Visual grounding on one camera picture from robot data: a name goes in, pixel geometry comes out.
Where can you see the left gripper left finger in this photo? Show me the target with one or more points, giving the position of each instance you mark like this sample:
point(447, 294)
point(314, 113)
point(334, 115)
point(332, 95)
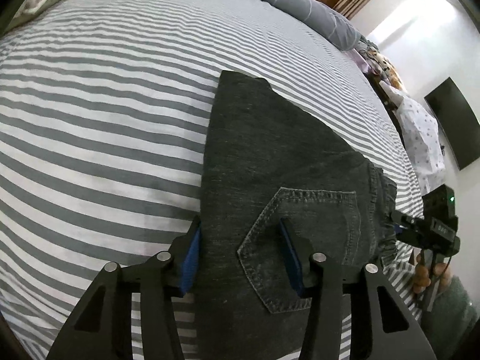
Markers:
point(184, 263)

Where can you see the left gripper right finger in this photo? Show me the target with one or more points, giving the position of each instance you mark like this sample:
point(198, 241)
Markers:
point(302, 262)

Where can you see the dark grey denim pants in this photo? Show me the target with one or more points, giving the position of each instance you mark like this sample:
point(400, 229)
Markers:
point(266, 159)

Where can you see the white dotted cloth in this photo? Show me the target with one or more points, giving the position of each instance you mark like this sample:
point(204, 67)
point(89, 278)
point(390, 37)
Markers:
point(420, 133)

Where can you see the striped grey white bedsheet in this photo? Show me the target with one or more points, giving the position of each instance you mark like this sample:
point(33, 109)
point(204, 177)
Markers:
point(105, 109)

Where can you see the floral clothes pile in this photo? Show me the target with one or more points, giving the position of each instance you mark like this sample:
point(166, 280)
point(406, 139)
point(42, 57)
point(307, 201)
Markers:
point(380, 64)

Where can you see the black wall television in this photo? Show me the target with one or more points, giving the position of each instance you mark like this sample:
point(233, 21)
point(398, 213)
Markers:
point(457, 120)

